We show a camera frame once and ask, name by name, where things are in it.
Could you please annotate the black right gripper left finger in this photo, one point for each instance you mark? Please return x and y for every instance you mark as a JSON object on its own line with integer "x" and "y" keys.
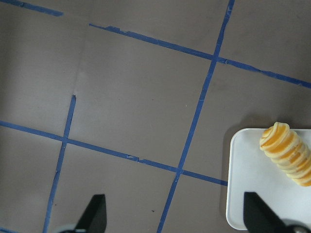
{"x": 94, "y": 217}

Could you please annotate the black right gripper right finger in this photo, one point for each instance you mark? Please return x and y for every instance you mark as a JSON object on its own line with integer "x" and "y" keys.
{"x": 258, "y": 217}

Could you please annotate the orange swirl bread roll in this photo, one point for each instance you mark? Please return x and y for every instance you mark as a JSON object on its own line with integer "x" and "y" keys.
{"x": 285, "y": 148}

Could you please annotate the white rectangular tray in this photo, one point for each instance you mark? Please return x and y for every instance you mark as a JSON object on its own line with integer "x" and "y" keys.
{"x": 250, "y": 170}

